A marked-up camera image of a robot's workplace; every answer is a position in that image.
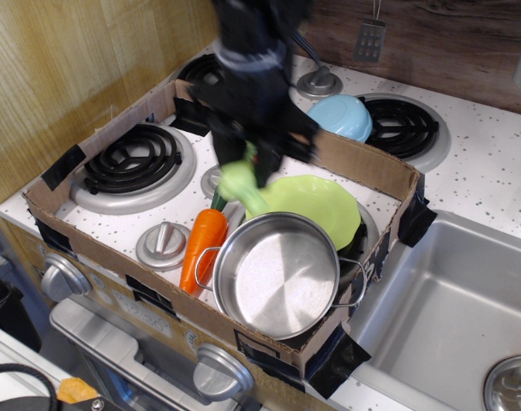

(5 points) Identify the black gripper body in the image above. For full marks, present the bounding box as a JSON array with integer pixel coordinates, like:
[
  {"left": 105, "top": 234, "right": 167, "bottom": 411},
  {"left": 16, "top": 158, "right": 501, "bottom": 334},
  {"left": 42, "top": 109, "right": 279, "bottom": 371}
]
[{"left": 189, "top": 51, "right": 319, "bottom": 163}]

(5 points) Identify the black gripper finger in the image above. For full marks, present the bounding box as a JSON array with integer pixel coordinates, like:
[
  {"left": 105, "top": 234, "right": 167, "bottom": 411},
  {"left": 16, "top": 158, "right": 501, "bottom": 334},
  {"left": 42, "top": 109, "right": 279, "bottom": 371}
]
[
  {"left": 209, "top": 119, "right": 247, "bottom": 167},
  {"left": 255, "top": 139, "right": 286, "bottom": 188}
]

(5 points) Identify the green toy broccoli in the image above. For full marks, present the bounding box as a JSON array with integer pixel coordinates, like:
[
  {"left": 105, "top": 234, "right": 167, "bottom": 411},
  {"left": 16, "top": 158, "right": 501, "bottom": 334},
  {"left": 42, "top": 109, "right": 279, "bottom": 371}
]
[{"left": 218, "top": 142, "right": 268, "bottom": 217}]

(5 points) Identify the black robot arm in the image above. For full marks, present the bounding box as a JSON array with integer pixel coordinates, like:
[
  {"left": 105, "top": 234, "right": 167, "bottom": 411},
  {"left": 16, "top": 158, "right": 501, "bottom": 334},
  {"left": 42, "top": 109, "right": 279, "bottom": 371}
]
[{"left": 189, "top": 1, "right": 320, "bottom": 188}]

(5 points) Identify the stainless steel pan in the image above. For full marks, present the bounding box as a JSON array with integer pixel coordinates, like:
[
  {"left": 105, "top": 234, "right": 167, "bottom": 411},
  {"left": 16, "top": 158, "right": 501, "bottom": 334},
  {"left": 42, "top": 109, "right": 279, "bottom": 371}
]
[{"left": 207, "top": 212, "right": 343, "bottom": 341}]

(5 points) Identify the silver stovetop knob middle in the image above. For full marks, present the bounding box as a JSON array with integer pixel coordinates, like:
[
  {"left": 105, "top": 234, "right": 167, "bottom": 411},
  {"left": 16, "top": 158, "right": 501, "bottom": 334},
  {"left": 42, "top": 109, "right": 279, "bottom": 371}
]
[{"left": 201, "top": 165, "right": 221, "bottom": 200}]

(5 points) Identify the silver stovetop knob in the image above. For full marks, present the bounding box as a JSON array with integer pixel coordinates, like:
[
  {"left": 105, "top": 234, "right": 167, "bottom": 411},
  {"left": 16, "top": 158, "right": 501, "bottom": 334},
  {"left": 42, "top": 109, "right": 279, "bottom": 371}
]
[
  {"left": 296, "top": 65, "right": 344, "bottom": 99},
  {"left": 201, "top": 165, "right": 221, "bottom": 200},
  {"left": 135, "top": 222, "right": 190, "bottom": 271}
]

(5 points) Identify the back left black burner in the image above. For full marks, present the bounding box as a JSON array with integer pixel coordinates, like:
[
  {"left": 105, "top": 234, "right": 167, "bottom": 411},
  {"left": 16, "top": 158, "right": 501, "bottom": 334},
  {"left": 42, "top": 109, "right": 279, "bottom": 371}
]
[{"left": 176, "top": 53, "right": 225, "bottom": 92}]

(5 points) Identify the black burner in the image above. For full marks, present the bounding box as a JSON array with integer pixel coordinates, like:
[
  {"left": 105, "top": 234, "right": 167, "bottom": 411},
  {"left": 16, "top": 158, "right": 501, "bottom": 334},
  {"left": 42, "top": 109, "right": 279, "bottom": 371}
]
[
  {"left": 359, "top": 93, "right": 452, "bottom": 174},
  {"left": 71, "top": 123, "right": 196, "bottom": 216},
  {"left": 176, "top": 53, "right": 225, "bottom": 92}
]

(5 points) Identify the silver stovetop knob back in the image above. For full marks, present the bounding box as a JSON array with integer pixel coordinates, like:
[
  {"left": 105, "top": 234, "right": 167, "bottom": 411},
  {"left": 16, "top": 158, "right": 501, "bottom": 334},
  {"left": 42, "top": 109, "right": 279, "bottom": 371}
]
[{"left": 296, "top": 65, "right": 344, "bottom": 99}]

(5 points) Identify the light green plastic plate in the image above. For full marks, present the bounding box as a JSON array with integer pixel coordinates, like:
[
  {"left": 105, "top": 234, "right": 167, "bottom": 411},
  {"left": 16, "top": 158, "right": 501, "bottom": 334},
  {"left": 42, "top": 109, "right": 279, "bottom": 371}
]
[{"left": 260, "top": 175, "right": 361, "bottom": 251}]

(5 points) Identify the light blue plastic bowl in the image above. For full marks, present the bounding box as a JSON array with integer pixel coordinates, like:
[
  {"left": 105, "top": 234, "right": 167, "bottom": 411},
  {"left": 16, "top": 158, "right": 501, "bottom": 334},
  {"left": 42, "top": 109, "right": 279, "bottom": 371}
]
[{"left": 307, "top": 94, "right": 373, "bottom": 143}]

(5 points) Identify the front left black burner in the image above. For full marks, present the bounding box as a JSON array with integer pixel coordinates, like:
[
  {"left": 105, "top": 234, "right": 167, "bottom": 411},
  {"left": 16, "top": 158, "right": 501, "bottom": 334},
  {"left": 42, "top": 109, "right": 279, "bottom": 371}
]
[{"left": 71, "top": 123, "right": 196, "bottom": 216}]

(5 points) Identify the orange toy carrot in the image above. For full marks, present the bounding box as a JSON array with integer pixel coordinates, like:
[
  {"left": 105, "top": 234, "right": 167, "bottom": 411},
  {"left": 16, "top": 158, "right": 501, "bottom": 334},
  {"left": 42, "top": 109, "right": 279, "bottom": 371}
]
[{"left": 179, "top": 189, "right": 228, "bottom": 295}]

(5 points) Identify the silver stovetop knob front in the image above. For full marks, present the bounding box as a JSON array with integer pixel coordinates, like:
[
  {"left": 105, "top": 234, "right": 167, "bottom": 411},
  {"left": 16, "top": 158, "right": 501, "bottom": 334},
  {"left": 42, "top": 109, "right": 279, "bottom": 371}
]
[{"left": 135, "top": 222, "right": 190, "bottom": 271}]

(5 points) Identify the back right black burner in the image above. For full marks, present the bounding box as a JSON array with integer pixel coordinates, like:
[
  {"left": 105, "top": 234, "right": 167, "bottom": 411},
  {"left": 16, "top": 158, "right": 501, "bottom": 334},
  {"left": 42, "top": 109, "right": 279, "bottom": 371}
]
[{"left": 359, "top": 93, "right": 452, "bottom": 174}]

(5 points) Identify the hanging grey slotted spatula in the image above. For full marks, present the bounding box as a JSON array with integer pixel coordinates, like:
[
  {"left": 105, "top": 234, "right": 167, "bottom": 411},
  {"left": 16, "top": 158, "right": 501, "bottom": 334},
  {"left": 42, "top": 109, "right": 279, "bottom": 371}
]
[{"left": 354, "top": 1, "right": 386, "bottom": 63}]

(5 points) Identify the brown cardboard fence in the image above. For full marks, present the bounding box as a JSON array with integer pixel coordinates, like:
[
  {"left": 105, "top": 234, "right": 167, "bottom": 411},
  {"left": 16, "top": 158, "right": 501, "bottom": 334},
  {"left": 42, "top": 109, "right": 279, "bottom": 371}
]
[{"left": 25, "top": 80, "right": 423, "bottom": 409}]

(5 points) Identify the silver oven knob left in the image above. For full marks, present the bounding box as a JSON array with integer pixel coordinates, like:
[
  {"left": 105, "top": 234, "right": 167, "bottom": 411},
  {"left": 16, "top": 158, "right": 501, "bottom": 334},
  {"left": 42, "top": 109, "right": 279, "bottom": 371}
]
[{"left": 40, "top": 253, "right": 93, "bottom": 302}]

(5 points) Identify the silver oven knob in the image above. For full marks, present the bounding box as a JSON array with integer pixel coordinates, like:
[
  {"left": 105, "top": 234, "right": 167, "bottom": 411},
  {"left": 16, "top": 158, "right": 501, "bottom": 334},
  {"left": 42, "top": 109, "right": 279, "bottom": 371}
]
[
  {"left": 193, "top": 343, "right": 255, "bottom": 402},
  {"left": 40, "top": 253, "right": 93, "bottom": 302}
]

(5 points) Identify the silver oven knob right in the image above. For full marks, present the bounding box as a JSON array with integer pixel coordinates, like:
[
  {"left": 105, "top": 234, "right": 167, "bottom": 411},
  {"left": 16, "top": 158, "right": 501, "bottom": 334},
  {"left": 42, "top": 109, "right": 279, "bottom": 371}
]
[{"left": 193, "top": 343, "right": 255, "bottom": 402}]

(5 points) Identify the grey sink basin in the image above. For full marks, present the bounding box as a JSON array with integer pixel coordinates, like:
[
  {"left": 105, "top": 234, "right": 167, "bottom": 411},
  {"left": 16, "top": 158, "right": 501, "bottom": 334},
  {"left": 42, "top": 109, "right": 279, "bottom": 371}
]
[{"left": 350, "top": 211, "right": 521, "bottom": 410}]

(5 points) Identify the yellow object bottom left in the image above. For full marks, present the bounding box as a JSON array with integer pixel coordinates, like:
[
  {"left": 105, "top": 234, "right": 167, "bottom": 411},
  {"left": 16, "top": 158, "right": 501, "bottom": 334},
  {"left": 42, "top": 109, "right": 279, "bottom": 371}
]
[{"left": 57, "top": 377, "right": 99, "bottom": 404}]

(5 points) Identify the silver oven door handle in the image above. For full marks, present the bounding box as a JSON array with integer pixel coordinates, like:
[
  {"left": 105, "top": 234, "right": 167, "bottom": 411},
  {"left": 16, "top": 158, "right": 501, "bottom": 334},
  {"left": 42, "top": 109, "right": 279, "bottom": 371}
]
[{"left": 50, "top": 299, "right": 243, "bottom": 410}]

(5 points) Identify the black braided cable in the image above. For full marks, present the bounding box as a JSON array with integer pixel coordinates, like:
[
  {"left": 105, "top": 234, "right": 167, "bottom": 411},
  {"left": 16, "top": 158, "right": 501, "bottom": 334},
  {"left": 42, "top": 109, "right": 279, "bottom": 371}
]
[{"left": 0, "top": 363, "right": 58, "bottom": 410}]

